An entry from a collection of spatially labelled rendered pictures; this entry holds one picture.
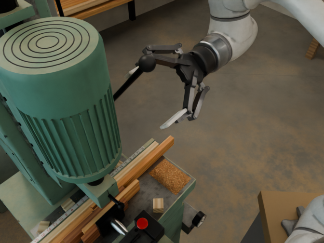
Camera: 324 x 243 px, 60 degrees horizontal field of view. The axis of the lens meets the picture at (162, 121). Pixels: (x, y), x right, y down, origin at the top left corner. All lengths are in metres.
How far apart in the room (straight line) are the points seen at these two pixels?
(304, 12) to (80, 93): 0.48
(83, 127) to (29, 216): 0.67
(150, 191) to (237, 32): 0.56
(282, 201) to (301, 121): 1.39
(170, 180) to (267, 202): 0.49
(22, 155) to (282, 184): 1.74
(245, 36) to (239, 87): 1.97
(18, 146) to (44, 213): 0.36
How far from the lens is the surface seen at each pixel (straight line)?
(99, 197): 0.79
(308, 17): 0.69
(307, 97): 2.86
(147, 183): 0.98
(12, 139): 0.82
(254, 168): 2.18
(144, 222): 0.79
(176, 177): 0.97
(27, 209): 1.15
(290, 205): 1.32
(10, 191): 1.22
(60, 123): 0.51
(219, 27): 0.77
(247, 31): 0.79
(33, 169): 0.93
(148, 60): 0.54
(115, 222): 0.87
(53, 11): 0.83
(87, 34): 0.50
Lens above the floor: 1.76
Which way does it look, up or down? 49 degrees down
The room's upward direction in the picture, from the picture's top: straight up
